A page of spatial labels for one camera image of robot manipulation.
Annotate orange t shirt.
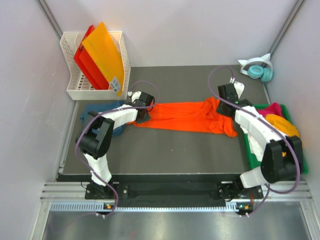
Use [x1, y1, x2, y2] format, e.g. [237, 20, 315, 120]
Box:
[131, 96, 238, 138]

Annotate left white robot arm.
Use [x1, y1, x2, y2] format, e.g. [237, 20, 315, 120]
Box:
[76, 91, 155, 199]

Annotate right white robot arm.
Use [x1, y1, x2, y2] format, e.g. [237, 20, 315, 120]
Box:
[216, 82, 304, 198]

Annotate cat ear headphones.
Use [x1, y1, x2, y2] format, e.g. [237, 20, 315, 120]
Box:
[238, 53, 274, 83]

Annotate blue t shirt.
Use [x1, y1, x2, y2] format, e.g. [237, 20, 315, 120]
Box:
[80, 100, 126, 137]

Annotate pink t shirt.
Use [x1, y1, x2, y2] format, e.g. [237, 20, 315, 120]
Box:
[257, 102, 283, 117]

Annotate red plastic folder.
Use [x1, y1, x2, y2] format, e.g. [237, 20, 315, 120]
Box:
[73, 25, 109, 90]

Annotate orange plastic folder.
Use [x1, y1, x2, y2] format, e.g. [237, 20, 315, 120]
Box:
[82, 22, 125, 96]

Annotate white t shirt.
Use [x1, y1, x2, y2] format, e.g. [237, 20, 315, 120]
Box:
[240, 126, 264, 162]

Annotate white perforated file basket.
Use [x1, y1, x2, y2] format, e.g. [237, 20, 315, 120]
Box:
[60, 31, 131, 101]

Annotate yellow t shirt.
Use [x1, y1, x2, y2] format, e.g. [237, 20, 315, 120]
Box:
[264, 113, 304, 158]

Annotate green plastic tray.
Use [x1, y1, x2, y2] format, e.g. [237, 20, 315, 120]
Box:
[241, 103, 310, 175]

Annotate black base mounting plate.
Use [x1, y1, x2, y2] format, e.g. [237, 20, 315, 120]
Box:
[85, 173, 264, 207]

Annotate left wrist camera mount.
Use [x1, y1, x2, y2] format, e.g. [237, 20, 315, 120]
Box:
[127, 91, 142, 103]

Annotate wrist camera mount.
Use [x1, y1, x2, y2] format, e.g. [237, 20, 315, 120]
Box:
[127, 91, 142, 103]
[229, 77, 245, 99]

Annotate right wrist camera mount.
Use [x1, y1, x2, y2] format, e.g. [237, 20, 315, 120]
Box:
[229, 77, 245, 99]

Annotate slotted cable duct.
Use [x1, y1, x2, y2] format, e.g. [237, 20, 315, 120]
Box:
[49, 200, 252, 214]

